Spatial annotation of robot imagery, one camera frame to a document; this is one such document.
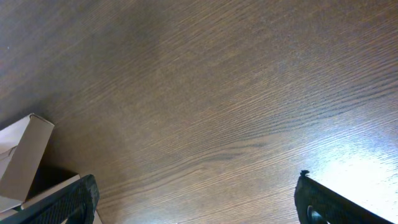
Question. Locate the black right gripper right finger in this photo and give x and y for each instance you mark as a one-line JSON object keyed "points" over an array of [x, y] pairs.
{"points": [[316, 203]]}

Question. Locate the brown cardboard box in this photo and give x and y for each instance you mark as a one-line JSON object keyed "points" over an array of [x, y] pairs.
{"points": [[22, 146]]}

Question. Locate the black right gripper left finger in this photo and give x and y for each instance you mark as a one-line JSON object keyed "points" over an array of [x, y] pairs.
{"points": [[72, 201]]}

